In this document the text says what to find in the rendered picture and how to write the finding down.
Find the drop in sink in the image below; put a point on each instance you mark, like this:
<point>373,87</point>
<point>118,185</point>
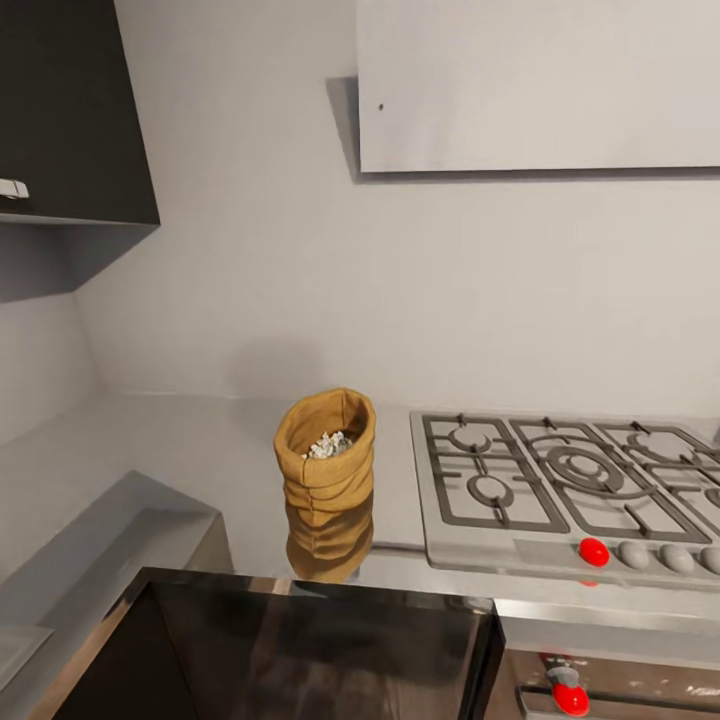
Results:
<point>18,643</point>

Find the burner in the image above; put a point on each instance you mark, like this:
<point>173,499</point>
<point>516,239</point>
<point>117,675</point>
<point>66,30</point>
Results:
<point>587,498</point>

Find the popcorn bag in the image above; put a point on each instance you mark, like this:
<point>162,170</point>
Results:
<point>321,488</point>

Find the range hood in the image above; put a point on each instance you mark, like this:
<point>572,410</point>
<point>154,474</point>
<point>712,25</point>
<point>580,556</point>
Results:
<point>451,85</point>

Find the cabinet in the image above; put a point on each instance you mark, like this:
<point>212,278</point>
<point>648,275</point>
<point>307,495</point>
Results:
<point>71,149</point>

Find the oven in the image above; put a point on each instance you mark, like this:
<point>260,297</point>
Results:
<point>539,669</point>

